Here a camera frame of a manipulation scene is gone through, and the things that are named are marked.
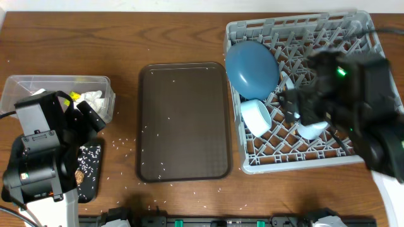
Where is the white paper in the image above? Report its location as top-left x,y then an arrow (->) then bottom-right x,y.
74,90 -> 107,115

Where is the light blue plastic cup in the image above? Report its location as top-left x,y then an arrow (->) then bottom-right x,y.
297,122 -> 328,140

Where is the yellow green snack wrapper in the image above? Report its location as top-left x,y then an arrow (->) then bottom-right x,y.
64,91 -> 81,106

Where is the light blue plastic knife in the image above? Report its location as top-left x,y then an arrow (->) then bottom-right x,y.
280,71 -> 295,91

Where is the light blue rice bowl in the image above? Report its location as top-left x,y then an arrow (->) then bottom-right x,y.
241,99 -> 272,137

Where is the brown food scrap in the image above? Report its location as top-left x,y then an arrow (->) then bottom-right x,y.
74,170 -> 85,185

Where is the dark blue plate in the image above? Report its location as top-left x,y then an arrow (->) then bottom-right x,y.
225,41 -> 280,100

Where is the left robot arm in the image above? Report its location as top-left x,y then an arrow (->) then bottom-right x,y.
1,91 -> 106,226

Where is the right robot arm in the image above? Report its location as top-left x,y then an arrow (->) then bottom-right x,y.
278,50 -> 403,226

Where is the grey plastic dishwasher rack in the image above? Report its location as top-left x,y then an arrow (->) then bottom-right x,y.
223,11 -> 403,174

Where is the clear plastic bin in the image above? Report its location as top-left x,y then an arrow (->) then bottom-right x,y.
1,75 -> 116,123

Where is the brown serving tray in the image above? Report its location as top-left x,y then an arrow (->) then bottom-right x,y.
136,62 -> 232,183

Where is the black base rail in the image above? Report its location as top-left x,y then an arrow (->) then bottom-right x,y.
78,207 -> 377,227

